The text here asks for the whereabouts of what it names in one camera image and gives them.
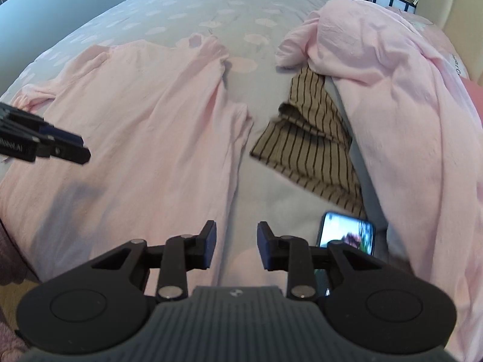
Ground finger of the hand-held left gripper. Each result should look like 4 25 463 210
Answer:
35 139 91 167
37 122 86 148

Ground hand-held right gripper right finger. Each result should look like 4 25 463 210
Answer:
257 221 378 303

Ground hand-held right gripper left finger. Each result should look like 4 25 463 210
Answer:
91 220 218 303

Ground pink long-sleeve shirt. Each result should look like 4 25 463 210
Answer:
0 33 254 285

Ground smartphone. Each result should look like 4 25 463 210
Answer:
314 211 376 298

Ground brown striped garment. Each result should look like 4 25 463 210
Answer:
249 65 369 220

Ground mauve fuzzy cloth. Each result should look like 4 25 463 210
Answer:
0 217 40 352

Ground grey polka dot bedspread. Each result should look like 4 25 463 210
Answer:
0 0 457 295

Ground pink pajama pants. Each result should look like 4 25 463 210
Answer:
275 0 483 362

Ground pale printed pillow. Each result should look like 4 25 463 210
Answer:
411 11 473 82

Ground beige padded headboard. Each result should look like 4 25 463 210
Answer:
414 0 483 81

